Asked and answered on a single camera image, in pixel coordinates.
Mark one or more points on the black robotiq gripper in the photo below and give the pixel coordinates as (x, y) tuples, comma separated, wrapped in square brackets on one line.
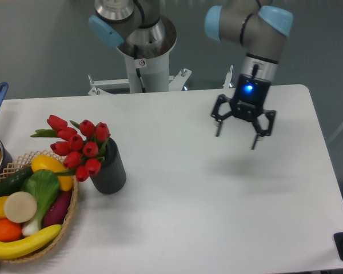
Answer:
[(250, 98)]

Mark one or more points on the red tulip bouquet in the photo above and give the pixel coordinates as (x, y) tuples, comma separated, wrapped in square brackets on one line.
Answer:
[(83, 145)]

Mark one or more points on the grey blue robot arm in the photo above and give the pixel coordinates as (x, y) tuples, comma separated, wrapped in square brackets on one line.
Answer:
[(256, 25)]

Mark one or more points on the dark grey ribbed vase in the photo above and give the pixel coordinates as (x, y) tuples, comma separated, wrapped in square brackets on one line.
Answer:
[(112, 176)]

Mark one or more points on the yellow squash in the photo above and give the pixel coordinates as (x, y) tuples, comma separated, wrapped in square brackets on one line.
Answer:
[(45, 162)]

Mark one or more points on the green bok choy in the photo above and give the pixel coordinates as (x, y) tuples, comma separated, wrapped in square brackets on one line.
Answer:
[(44, 186)]

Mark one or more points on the purple sweet potato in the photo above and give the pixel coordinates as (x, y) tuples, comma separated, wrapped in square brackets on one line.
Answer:
[(56, 214)]

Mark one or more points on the woven wicker basket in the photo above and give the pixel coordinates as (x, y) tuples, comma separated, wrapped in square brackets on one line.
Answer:
[(23, 162)]

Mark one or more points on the green cucumber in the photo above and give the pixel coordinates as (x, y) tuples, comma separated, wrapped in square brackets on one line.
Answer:
[(14, 182)]

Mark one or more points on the beige round slice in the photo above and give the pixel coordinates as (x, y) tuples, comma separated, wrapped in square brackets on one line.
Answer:
[(20, 207)]

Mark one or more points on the orange fruit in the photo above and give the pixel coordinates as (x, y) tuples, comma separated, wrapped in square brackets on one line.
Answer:
[(10, 231)]

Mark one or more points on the yellow banana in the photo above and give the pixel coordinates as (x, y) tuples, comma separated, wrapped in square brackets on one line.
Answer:
[(23, 247)]

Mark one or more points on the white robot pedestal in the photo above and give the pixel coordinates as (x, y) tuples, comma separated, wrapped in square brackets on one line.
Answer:
[(147, 58)]

